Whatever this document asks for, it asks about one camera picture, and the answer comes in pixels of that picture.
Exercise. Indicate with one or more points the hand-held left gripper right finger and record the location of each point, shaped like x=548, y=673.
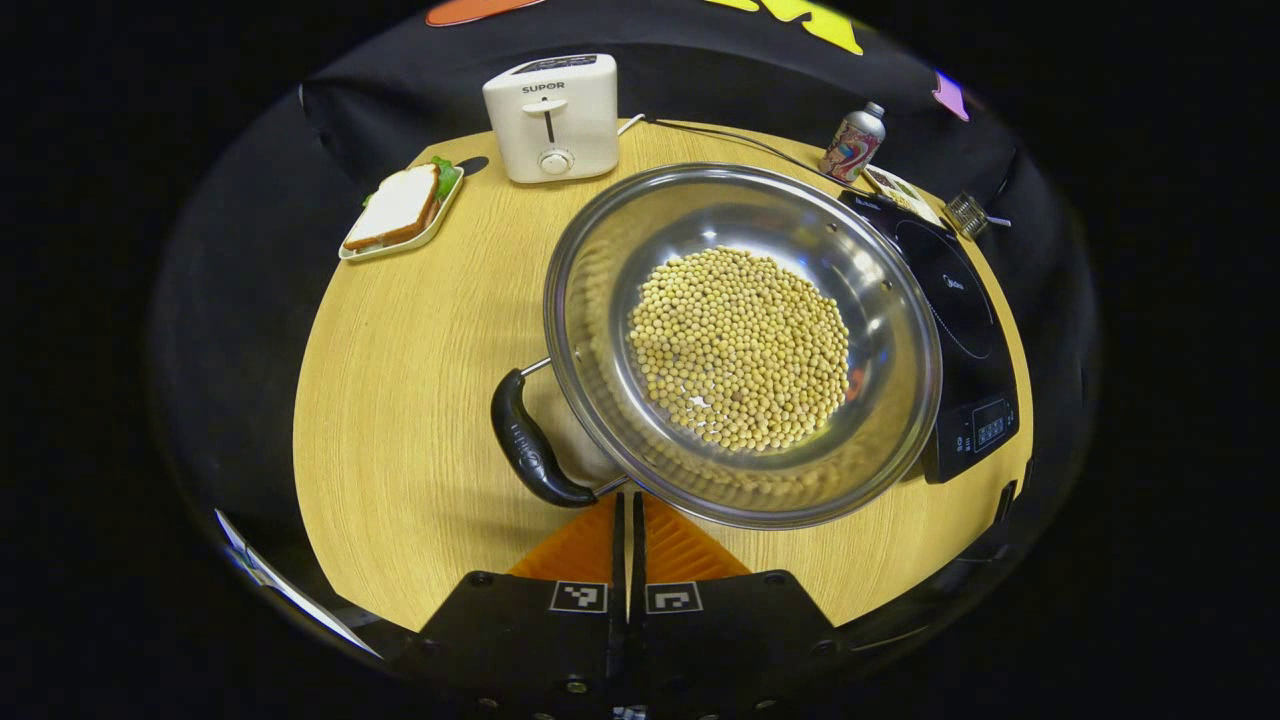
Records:
x=700, y=650

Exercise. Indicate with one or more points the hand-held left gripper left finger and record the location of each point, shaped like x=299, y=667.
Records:
x=560, y=650

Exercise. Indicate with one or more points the pile of soybeans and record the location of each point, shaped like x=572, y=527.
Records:
x=740, y=350

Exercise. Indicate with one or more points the black induction cooktop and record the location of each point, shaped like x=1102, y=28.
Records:
x=955, y=300

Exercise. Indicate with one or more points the white sandwich tray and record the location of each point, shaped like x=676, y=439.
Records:
x=400, y=245

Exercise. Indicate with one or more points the lettuce sandwich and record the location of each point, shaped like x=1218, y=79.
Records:
x=395, y=205

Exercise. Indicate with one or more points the white divided tray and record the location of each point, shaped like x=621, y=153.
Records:
x=900, y=192

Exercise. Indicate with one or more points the aluminium drink bottle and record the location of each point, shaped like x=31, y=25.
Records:
x=852, y=145

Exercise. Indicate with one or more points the white toaster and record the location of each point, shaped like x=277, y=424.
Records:
x=555, y=120

